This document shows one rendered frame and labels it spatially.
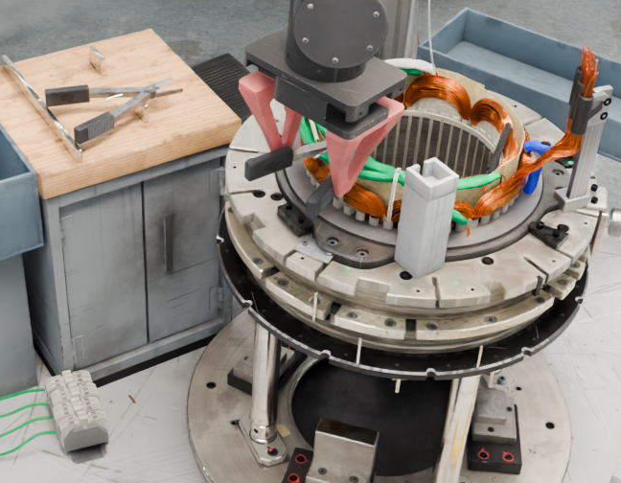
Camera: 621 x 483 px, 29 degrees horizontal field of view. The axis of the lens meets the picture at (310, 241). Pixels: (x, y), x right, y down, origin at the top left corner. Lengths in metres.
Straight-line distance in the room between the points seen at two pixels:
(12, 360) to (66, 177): 0.24
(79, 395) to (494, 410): 0.41
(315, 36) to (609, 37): 2.89
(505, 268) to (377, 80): 0.20
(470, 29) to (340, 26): 0.64
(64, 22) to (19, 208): 2.38
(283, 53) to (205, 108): 0.30
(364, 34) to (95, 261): 0.51
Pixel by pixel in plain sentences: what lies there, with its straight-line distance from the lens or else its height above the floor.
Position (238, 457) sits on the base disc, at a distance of 1.18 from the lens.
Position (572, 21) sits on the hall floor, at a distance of 3.64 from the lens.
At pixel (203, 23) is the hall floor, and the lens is 3.44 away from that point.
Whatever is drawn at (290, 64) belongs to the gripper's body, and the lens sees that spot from 0.84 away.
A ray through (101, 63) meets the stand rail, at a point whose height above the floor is 1.08.
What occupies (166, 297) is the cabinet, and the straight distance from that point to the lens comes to 1.24.
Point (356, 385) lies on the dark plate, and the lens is 1.27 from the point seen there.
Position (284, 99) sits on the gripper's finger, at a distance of 0.84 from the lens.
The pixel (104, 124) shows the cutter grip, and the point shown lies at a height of 1.09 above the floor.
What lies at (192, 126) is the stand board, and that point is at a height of 1.07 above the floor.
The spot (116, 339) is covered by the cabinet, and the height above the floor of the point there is 0.83.
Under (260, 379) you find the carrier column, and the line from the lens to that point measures 1.11.
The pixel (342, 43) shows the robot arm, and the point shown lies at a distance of 0.73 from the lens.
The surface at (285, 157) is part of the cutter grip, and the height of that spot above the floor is 1.17.
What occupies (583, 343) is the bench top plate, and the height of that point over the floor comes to 0.78.
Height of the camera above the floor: 1.70
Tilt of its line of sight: 40 degrees down
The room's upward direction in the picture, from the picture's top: 4 degrees clockwise
